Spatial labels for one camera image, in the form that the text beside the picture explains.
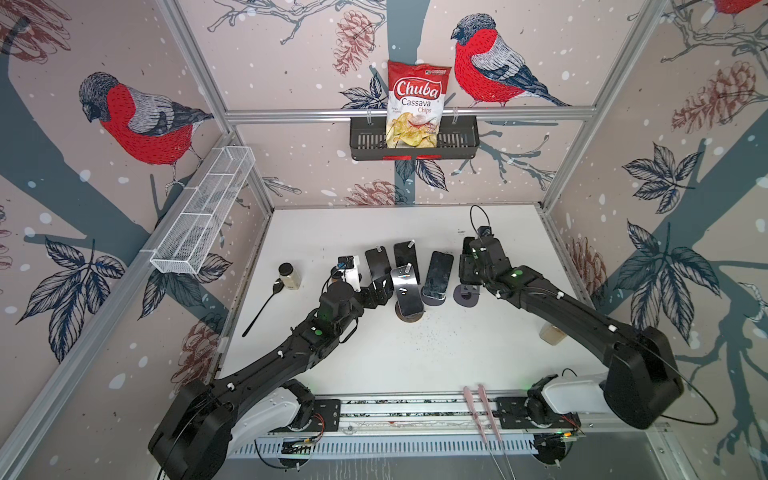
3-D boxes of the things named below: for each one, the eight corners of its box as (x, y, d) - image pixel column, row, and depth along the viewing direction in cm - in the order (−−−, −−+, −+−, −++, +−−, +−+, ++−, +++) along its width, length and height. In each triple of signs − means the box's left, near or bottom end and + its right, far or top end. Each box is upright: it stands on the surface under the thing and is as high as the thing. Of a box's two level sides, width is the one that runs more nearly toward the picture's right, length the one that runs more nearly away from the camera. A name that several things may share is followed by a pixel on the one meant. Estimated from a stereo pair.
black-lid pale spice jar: (285, 290, 99) (276, 274, 91) (288, 278, 102) (280, 262, 94) (299, 290, 99) (291, 274, 91) (302, 278, 102) (294, 262, 94)
